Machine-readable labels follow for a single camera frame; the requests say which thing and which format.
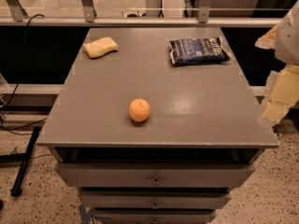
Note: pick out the middle grey drawer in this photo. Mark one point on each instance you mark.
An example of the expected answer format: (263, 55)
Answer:
(154, 199)

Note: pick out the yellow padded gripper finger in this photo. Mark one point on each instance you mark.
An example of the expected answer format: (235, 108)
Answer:
(281, 94)

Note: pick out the grey drawer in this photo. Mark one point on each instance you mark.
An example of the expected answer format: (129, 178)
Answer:
(154, 216)
(154, 175)
(154, 199)

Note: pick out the metal glass railing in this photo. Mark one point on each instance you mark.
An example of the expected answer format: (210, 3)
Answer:
(144, 13)

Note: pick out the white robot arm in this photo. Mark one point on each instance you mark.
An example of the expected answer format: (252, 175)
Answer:
(284, 38)

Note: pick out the yellow sponge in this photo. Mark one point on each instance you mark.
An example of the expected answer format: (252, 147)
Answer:
(100, 47)

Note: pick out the orange fruit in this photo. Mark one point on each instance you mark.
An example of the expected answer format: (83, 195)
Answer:
(139, 110)

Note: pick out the bottom grey drawer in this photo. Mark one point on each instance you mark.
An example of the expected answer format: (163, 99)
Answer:
(154, 216)

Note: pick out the blue chip bag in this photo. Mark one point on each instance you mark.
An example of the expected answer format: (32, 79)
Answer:
(190, 51)

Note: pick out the grey drawer cabinet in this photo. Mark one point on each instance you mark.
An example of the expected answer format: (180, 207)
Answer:
(203, 114)

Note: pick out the top grey drawer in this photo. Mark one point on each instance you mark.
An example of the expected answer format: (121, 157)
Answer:
(154, 175)

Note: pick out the black floor bar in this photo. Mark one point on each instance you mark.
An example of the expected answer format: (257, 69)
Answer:
(16, 190)

